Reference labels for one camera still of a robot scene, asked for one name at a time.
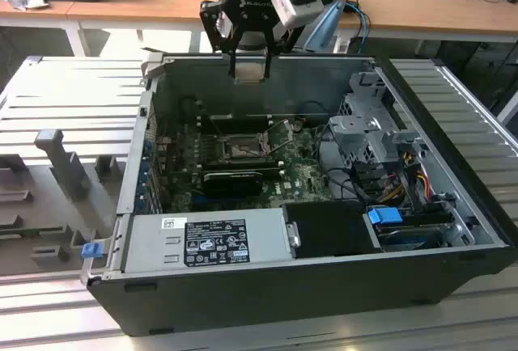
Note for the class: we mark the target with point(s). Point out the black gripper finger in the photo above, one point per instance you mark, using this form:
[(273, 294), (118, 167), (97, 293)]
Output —
[(283, 43), (216, 23)]

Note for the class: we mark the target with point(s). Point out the silver CPU plate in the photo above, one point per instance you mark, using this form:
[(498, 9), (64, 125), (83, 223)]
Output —
[(249, 72)]

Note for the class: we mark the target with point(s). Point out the thin metal locking lever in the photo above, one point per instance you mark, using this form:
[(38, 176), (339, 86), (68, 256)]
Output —
[(283, 147), (218, 130)]

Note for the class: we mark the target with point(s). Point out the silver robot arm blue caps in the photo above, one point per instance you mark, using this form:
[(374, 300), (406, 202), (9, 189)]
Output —
[(327, 21)]

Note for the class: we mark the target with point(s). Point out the black RAM slot bank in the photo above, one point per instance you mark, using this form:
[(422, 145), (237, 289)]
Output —
[(243, 162), (243, 123)]

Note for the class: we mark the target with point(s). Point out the CPU socket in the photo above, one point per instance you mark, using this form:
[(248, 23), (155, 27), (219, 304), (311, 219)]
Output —
[(243, 149)]

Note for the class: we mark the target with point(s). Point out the round coin battery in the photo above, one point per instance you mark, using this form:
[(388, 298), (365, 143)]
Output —
[(297, 126)]

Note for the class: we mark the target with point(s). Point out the silver metal drive cage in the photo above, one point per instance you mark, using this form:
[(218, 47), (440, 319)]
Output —
[(356, 128)]

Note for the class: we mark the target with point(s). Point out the green motherboard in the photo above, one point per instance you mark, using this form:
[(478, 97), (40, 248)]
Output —
[(301, 173)]

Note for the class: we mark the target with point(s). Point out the black graphics card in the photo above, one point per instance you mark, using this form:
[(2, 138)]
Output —
[(232, 185)]

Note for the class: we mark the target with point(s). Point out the silver metal shroud latch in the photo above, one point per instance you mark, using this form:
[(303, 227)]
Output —
[(293, 235)]

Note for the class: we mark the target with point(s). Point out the hard disk in blue carrier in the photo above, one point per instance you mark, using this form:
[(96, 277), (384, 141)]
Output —
[(382, 216)]

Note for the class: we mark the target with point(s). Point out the white barcode sticker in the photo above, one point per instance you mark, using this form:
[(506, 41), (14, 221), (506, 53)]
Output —
[(174, 222)]

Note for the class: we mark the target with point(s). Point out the black label sticker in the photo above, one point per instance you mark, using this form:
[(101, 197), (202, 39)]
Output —
[(217, 242)]

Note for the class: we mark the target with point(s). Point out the grey parts rack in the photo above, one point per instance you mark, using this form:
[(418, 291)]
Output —
[(60, 165)]

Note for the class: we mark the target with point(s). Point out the grey power supply unit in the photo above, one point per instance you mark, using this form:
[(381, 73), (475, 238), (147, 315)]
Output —
[(145, 246)]

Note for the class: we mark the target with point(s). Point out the black open PC case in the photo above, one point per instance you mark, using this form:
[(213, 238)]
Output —
[(283, 298)]

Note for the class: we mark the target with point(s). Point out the blue plastic case latch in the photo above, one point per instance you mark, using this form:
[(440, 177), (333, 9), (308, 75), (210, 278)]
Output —
[(91, 250)]

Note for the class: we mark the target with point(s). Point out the small grey wrist camera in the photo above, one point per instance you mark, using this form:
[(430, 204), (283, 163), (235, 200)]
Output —
[(222, 24)]

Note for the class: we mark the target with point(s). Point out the wooden desk white frame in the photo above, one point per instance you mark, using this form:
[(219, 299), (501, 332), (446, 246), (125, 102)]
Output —
[(121, 7), (425, 13)]

